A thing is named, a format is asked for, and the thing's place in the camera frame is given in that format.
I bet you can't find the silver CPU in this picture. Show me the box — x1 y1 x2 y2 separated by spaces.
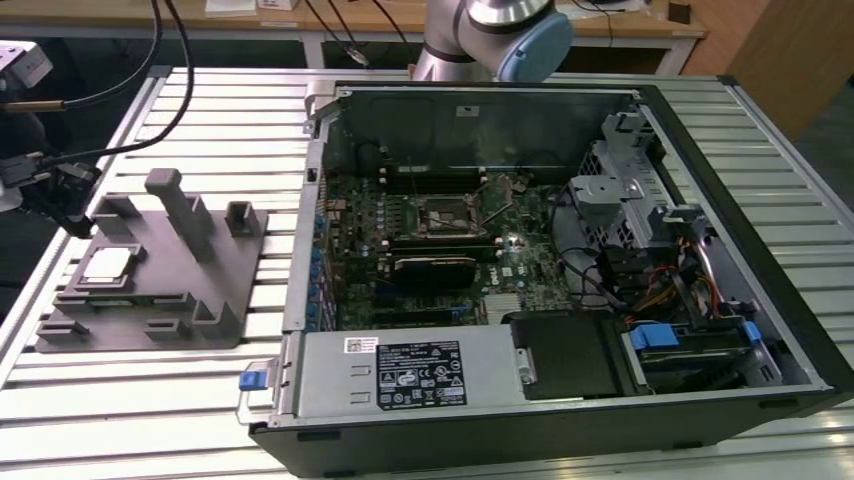
77 246 138 285

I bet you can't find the metal socket cover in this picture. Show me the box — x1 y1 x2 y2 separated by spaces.
469 175 521 225

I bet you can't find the CPU socket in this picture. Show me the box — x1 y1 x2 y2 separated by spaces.
413 193 485 239

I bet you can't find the green RAM stick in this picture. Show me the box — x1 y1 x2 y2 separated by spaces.
78 295 189 307

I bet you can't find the grey parts rack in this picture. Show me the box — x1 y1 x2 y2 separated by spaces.
32 167 269 355

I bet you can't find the wooden desk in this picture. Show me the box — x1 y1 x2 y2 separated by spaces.
0 0 709 71

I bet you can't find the white paper box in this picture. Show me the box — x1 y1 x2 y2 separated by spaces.
202 0 258 15

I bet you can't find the green motherboard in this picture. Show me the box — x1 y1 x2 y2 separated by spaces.
318 167 588 331

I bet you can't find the grey power supply unit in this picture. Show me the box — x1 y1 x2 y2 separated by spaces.
292 327 535 416

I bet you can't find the black RAM slot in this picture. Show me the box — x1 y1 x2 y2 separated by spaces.
377 178 487 186
377 183 487 193
382 252 503 261
377 167 487 175
382 237 503 245
377 172 487 180
382 242 503 250
382 247 503 255

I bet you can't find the black expansion slot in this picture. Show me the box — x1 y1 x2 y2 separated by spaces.
369 308 451 326

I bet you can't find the black graphics card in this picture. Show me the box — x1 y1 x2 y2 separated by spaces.
389 255 480 294

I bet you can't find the silver chipset heatsink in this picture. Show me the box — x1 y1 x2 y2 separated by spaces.
480 293 527 317

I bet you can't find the black open PC case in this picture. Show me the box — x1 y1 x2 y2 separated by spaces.
245 74 854 479

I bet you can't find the metal drive cage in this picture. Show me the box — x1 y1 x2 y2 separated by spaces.
569 112 675 251

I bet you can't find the black plastic shroud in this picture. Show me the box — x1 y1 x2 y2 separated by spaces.
500 308 635 402

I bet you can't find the hard disk in blue carrier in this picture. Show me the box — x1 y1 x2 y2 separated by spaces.
623 322 765 396

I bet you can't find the wooden cabinet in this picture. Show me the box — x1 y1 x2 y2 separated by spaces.
683 0 854 144

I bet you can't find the small wrist camera box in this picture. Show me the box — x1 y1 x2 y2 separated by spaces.
0 42 53 90

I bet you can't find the black camera cable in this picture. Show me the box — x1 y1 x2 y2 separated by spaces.
0 0 196 190

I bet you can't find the hanging cable silver plug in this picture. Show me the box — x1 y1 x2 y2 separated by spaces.
302 0 372 69

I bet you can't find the black internal cable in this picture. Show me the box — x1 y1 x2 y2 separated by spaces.
551 192 632 311

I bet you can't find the yellow power wire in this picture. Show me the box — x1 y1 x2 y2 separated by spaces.
625 264 685 314

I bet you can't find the orange wire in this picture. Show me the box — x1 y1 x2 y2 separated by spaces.
705 277 728 321

